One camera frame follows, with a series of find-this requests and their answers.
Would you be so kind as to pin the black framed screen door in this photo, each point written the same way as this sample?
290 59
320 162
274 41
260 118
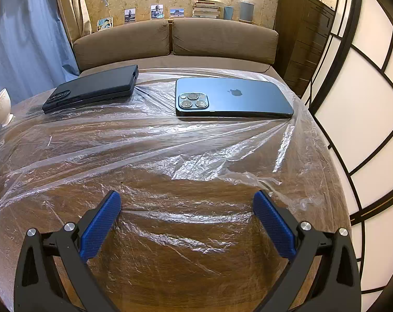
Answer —
372 104

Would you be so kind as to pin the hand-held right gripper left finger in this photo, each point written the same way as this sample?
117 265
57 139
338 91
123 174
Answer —
100 224

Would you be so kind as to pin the brown sofa back cushion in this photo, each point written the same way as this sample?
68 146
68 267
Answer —
225 39
121 42

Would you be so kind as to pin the portrait photo card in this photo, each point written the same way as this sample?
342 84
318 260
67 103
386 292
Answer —
156 11

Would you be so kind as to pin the standing figure photo card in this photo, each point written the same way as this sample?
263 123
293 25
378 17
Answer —
129 15

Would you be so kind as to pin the dark wooden cabinet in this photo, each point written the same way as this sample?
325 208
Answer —
300 39

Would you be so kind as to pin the small blue cylinder container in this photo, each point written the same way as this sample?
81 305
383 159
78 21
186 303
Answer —
228 13

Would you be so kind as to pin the building photo card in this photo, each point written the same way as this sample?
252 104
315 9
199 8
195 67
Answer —
177 12

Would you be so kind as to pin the beige curtain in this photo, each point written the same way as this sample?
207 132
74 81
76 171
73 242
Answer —
73 6

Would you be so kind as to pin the brown sofa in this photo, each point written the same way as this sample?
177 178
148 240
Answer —
199 61

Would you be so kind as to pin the black foldable phone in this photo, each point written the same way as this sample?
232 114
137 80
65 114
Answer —
92 84

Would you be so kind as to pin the blue smartphone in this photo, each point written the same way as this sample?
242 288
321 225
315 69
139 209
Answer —
242 99

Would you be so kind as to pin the blue curtain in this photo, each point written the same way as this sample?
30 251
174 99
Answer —
20 39

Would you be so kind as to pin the clear plastic table cover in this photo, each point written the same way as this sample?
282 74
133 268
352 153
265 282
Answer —
183 169

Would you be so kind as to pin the cartoon photo card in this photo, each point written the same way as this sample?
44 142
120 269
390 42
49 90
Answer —
105 24

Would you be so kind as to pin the stack of books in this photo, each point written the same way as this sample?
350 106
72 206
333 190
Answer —
208 9

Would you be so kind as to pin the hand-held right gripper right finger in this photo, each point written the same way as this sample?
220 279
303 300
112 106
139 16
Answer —
274 224

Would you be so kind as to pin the large grey-blue cylinder container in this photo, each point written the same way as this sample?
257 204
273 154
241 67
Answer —
246 12

